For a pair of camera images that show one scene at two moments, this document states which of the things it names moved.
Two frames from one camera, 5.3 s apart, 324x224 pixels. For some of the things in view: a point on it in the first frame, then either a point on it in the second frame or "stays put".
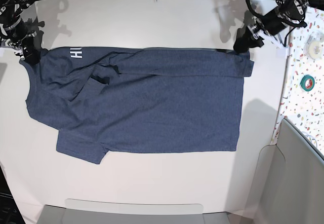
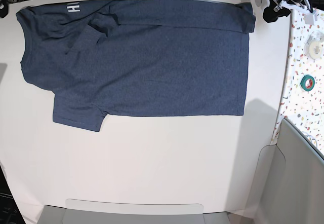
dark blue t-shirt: (102, 100) -> (138, 57)
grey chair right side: (289, 186) stays put
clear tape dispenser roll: (314, 46) stays put
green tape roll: (307, 82) stays put
